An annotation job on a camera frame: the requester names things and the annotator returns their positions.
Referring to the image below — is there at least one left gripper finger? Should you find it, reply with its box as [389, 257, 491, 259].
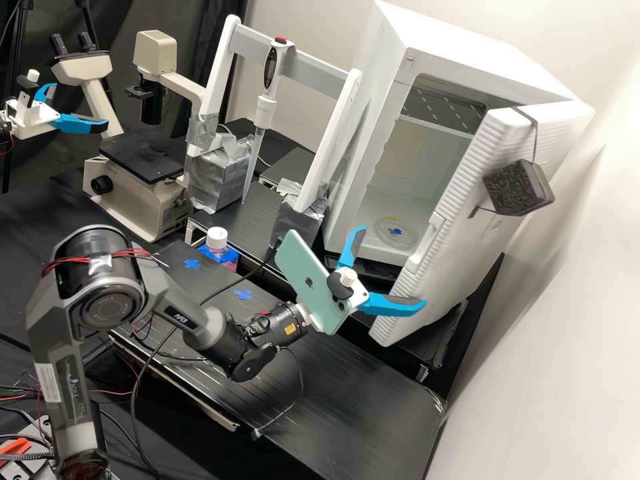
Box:
[36, 81, 59, 109]
[51, 113, 111, 136]

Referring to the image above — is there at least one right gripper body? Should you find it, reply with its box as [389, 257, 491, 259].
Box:
[295, 301, 322, 333]

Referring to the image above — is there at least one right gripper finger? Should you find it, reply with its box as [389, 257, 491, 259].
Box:
[359, 293, 429, 319]
[337, 225, 369, 271]

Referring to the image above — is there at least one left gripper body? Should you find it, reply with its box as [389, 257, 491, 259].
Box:
[13, 97, 61, 141]

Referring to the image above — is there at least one incubator door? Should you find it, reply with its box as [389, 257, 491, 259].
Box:
[369, 102, 597, 349]

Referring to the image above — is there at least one left phone holder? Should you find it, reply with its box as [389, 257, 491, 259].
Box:
[16, 69, 42, 110]

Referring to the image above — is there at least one petri dish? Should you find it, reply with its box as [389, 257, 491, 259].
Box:
[373, 215, 421, 249]

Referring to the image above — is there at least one black platform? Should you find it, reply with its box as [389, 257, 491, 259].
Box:
[107, 239, 321, 434]
[322, 252, 505, 399]
[257, 147, 319, 195]
[185, 177, 332, 282]
[219, 319, 449, 480]

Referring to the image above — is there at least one cream microscope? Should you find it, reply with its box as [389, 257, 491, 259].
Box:
[47, 29, 210, 245]

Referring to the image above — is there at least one blue bottle holder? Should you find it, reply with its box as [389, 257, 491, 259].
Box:
[197, 243, 241, 274]

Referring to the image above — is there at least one small bottle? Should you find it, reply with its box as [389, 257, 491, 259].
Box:
[205, 226, 239, 271]

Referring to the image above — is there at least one white pipette stand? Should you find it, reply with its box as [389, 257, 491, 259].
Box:
[183, 13, 364, 251]

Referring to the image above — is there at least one pipette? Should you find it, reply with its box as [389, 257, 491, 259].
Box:
[241, 35, 294, 206]

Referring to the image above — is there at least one white incubator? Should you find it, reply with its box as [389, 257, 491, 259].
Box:
[322, 0, 582, 283]

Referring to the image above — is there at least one right wrist camera phone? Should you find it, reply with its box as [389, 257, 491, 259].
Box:
[273, 229, 363, 337]

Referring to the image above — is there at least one black cable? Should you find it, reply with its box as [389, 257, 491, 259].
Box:
[129, 242, 281, 466]
[251, 345, 305, 439]

